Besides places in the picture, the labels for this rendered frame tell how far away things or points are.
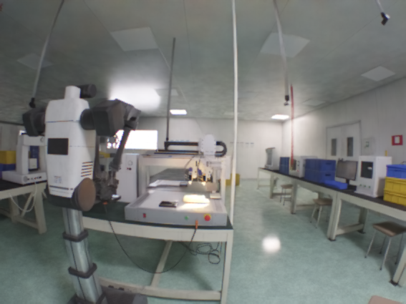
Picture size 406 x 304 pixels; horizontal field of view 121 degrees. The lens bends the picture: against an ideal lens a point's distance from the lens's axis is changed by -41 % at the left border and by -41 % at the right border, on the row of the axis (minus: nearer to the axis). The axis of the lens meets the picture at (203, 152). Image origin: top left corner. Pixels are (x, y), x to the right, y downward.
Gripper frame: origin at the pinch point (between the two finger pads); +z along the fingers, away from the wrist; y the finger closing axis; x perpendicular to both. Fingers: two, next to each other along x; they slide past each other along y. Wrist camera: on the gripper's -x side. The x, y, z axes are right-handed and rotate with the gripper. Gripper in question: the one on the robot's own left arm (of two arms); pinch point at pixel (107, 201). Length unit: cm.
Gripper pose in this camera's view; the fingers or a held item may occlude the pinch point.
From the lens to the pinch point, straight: 145.1
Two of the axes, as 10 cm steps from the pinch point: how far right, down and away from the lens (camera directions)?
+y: -10.0, -0.3, -0.2
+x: 0.0, 5.0, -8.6
